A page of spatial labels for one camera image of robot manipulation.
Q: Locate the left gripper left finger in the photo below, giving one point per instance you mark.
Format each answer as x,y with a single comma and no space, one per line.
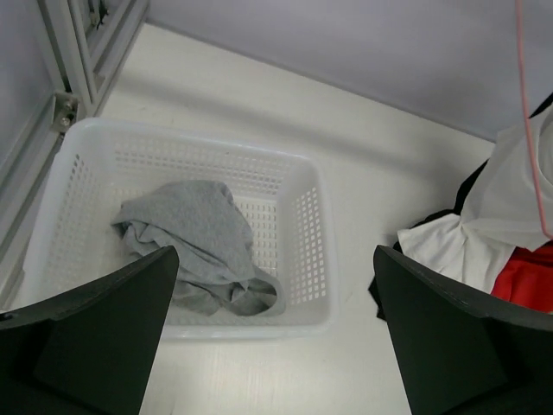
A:
88,350

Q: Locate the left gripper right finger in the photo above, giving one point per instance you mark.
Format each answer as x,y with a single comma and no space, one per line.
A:
460,350

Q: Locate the grey tank top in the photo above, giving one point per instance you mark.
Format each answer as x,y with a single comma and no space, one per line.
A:
214,243

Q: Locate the red tank top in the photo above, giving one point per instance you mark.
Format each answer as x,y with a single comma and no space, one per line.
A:
526,280

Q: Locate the white tank top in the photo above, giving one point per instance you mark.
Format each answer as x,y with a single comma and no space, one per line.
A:
499,214

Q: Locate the white plastic basket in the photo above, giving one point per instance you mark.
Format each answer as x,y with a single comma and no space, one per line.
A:
104,162

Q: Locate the aluminium frame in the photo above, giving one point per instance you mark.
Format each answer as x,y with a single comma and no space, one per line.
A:
59,60

